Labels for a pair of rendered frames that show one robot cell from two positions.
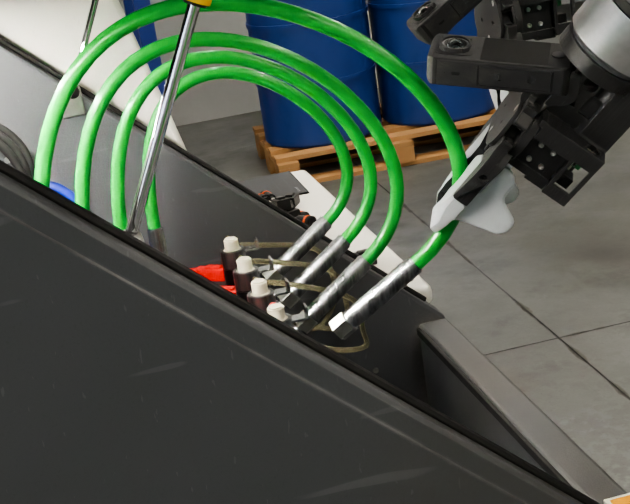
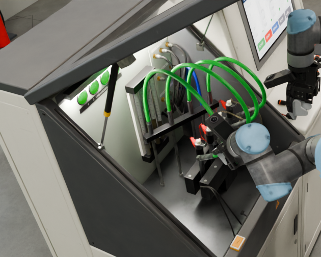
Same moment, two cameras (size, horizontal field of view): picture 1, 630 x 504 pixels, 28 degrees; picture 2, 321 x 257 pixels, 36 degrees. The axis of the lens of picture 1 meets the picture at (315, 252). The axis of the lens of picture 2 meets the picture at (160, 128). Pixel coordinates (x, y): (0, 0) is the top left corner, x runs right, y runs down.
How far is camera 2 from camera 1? 1.12 m
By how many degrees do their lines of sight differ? 48
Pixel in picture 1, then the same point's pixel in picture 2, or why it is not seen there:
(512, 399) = not seen: hidden behind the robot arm
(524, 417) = not seen: hidden behind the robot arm
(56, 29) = (203, 23)
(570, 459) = (253, 216)
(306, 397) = (126, 191)
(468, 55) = (212, 125)
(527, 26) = (297, 95)
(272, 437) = (121, 194)
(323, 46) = not seen: outside the picture
